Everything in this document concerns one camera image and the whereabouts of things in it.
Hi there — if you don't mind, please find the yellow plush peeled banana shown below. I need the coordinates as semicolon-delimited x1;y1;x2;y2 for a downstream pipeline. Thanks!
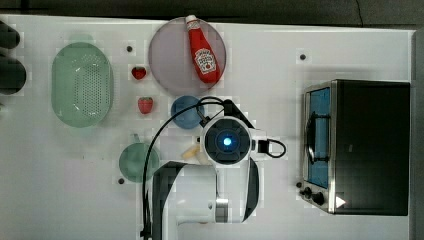
181;144;211;165

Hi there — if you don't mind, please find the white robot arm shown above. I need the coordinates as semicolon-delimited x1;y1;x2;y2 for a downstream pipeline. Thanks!
148;99;270;240

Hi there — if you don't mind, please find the black toaster oven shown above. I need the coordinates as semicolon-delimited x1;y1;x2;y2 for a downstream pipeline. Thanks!
297;79;411;216

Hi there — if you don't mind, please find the small blue bowl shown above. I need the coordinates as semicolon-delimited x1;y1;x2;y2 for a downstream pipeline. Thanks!
171;96;201;129

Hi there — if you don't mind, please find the red ketchup bottle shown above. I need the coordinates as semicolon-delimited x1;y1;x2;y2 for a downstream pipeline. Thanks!
185;15;221;84

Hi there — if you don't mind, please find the lower plush strawberry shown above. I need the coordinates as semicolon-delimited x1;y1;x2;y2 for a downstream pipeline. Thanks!
138;97;154;114

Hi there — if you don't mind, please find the plush strawberry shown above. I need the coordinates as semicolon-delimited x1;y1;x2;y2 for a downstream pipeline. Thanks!
138;97;154;114
131;66;147;80

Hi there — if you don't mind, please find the pale pink round plate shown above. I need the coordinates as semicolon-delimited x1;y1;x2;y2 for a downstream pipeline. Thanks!
148;17;215;96

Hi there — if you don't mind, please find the upper plush strawberry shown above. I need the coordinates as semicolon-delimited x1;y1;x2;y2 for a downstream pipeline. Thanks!
131;66;147;80

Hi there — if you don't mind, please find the green mug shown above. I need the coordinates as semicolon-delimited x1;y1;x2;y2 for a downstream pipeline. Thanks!
119;134;160;183

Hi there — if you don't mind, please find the green perforated colander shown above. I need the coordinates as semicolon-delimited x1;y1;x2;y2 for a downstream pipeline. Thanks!
51;34;113;128

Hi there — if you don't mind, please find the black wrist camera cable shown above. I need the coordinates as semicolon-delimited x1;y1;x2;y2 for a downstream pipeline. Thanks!
257;138;287;159

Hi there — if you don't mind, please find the black oven door handle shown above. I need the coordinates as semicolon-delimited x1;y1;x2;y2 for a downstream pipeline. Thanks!
305;112;330;164

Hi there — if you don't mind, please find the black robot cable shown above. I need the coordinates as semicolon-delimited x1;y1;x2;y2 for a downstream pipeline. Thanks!
139;96;226;240

